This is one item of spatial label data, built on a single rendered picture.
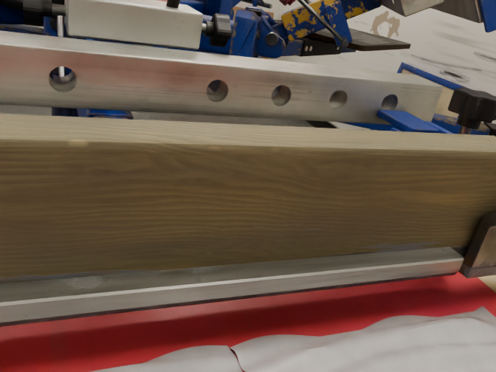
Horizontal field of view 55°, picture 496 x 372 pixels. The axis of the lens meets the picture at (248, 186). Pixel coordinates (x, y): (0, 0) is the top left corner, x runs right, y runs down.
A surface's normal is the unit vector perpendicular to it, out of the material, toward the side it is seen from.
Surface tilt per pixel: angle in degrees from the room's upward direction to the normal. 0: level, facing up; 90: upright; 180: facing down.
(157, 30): 90
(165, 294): 90
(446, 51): 90
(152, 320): 0
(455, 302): 0
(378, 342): 15
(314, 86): 90
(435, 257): 0
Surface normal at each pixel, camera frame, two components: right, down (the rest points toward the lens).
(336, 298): 0.18, -0.89
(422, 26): -0.91, 0.01
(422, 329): 0.29, -0.51
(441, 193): 0.36, 0.46
